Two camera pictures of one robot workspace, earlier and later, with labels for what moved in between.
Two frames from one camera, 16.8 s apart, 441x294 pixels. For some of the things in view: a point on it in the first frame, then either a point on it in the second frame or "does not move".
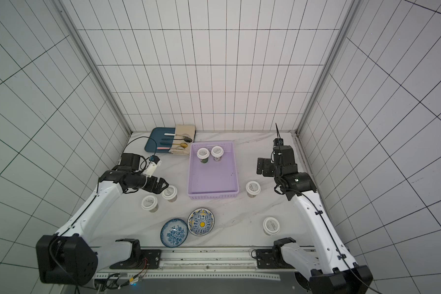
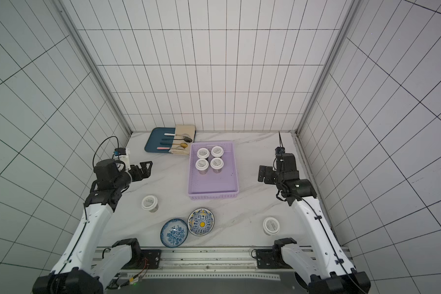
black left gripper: x=158 y=190 to x=146 y=173
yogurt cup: x=253 y=188 to x=217 y=163
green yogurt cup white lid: x=203 y=154 does not move
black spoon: x=187 y=139 does not move
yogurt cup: x=217 y=152 does not move
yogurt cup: x=150 y=203 does not move
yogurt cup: x=170 y=194 to x=202 y=165
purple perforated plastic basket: x=214 y=179 does not move
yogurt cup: x=271 y=226 does not move
